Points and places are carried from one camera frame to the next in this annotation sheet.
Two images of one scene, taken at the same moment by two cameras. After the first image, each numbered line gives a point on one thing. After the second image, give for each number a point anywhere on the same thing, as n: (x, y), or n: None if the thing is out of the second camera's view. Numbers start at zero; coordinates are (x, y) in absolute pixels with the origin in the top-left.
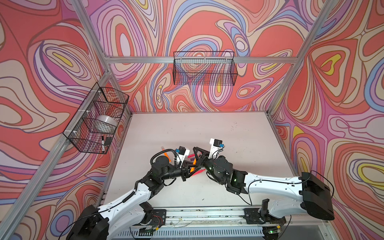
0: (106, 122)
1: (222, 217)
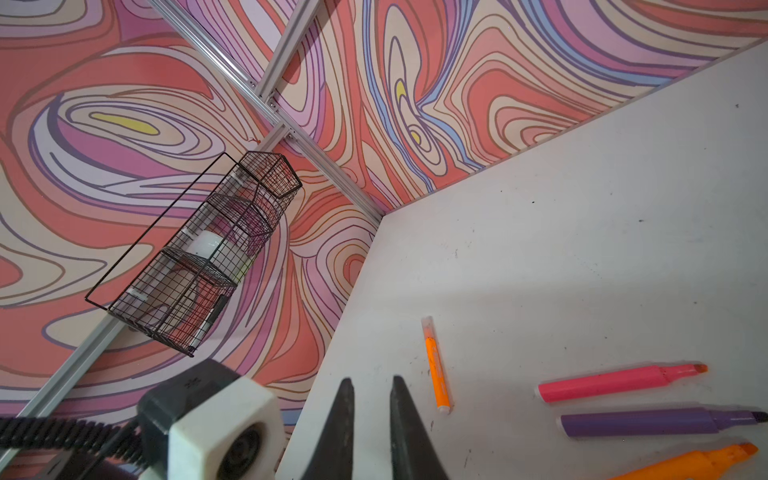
0: (205, 244)
1: None
